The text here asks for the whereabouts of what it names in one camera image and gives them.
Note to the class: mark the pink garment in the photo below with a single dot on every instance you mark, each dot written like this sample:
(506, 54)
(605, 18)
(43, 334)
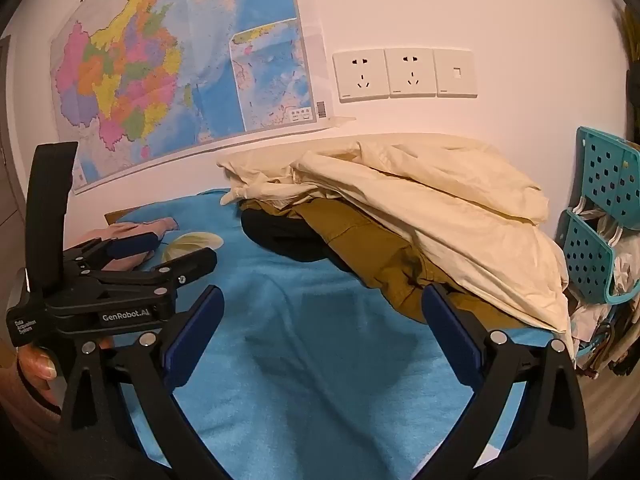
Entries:
(145, 227)

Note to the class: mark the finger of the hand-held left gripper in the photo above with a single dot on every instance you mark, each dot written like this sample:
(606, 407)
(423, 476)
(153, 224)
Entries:
(190, 262)
(132, 244)

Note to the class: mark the yellowish dried plant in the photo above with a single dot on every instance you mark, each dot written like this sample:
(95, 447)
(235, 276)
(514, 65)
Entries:
(631, 30)

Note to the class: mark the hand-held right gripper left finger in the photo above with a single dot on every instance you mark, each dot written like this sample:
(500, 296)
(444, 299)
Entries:
(195, 335)

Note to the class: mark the black garment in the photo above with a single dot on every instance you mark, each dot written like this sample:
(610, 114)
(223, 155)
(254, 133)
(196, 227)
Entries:
(280, 235)

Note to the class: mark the cream garment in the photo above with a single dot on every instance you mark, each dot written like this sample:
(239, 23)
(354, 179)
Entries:
(450, 210)

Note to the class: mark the brown board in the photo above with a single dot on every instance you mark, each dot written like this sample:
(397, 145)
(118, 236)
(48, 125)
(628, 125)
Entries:
(117, 216)

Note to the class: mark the colourful wall map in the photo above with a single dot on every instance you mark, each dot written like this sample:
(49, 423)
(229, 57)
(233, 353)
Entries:
(150, 60)

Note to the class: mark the person's left hand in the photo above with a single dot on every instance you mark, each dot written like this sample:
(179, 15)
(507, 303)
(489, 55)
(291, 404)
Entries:
(40, 372)

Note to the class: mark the teal perforated plastic rack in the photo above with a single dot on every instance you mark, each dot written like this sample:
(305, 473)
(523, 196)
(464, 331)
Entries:
(610, 170)

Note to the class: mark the blue flower print blanket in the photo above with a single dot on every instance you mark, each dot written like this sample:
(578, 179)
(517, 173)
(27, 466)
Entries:
(310, 350)

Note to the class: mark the white wall socket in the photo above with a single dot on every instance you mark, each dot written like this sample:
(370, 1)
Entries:
(360, 75)
(411, 72)

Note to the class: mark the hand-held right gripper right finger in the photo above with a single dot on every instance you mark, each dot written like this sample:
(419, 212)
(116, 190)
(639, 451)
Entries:
(450, 330)

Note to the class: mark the olive green garment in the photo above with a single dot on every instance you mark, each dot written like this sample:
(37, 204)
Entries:
(370, 245)

